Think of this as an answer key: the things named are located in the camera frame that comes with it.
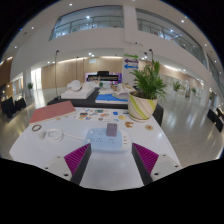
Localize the green plant in striped pot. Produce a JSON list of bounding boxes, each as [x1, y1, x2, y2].
[[127, 59, 168, 122]]

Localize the sheet of colourful stickers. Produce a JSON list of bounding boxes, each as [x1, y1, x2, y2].
[[76, 108, 114, 123]]

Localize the group of black chairs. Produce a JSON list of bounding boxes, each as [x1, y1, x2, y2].
[[0, 95, 28, 118], [206, 107, 224, 133]]

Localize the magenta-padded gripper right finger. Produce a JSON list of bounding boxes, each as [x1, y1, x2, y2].
[[131, 142, 183, 186]]

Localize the flat pink board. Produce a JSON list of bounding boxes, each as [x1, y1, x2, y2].
[[28, 100, 77, 125]]

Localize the direction sign with coloured arrows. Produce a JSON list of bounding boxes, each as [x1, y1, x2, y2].
[[123, 53, 140, 71]]

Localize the black piano with purple screen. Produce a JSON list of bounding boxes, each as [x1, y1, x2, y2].
[[85, 70, 122, 84]]

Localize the black display table with models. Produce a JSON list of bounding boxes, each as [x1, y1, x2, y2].
[[46, 79, 165, 127]]

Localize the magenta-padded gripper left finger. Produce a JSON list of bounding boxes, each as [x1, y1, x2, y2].
[[42, 143, 92, 186]]

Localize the black floor lamp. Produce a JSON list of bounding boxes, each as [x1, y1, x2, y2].
[[147, 48, 155, 68], [53, 49, 61, 100]]

